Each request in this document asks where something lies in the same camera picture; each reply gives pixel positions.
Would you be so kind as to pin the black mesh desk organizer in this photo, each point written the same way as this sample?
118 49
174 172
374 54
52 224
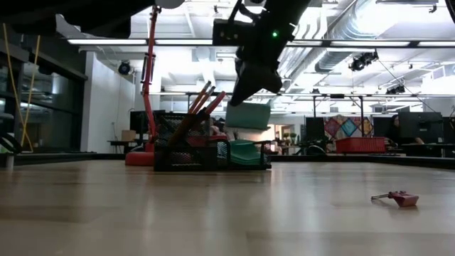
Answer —
192 166

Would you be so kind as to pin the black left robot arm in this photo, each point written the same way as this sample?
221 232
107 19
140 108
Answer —
89 14

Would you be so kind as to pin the black ceiling spotlights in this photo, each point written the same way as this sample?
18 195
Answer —
362 61

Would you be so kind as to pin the red plastic basket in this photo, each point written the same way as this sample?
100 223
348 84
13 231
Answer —
218 138
359 145

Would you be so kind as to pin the silver ventilation duct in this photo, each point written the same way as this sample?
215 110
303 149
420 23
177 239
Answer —
337 57

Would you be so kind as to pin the person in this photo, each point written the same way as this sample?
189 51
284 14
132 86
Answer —
395 128

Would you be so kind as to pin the small red clip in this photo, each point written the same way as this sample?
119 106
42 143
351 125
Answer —
405 200

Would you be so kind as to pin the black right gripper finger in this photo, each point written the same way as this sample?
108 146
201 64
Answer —
273 82
249 85

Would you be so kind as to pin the round black ceiling fixture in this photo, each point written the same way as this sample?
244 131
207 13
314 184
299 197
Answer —
124 67

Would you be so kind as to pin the black monitor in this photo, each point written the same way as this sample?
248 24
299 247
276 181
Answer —
313 128
421 124

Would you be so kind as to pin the black aluminium table frame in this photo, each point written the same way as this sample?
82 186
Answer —
355 158

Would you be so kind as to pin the colourful patchwork quilt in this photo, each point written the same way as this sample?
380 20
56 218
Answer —
348 126

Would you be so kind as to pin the teal sticky note pad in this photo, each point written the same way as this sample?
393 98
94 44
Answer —
249 115

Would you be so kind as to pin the red desk lamp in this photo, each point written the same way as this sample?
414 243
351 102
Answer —
138 159

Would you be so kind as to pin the cardboard box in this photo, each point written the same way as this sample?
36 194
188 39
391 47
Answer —
128 135

